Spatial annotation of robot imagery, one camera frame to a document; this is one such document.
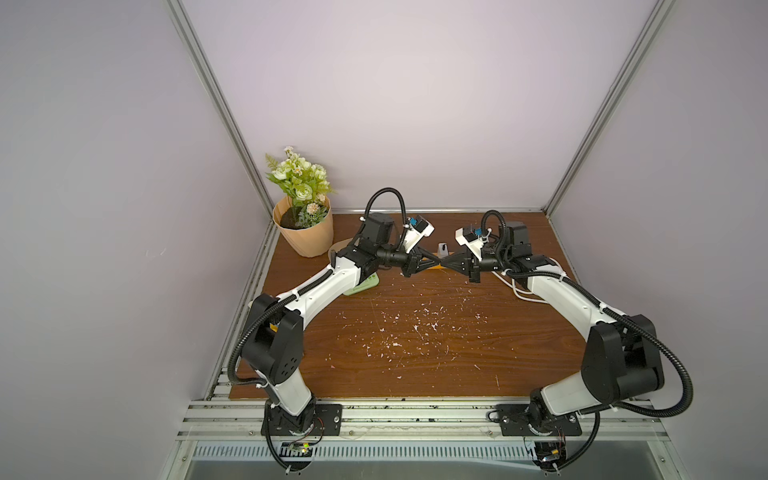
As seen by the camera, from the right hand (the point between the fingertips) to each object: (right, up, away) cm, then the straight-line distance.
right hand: (444, 259), depth 78 cm
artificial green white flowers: (-42, +23, +14) cm, 50 cm away
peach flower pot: (-41, +4, +19) cm, 46 cm away
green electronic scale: (-22, -10, +20) cm, 31 cm away
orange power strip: (-2, -2, -2) cm, 3 cm away
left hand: (-2, 0, -2) cm, 3 cm away
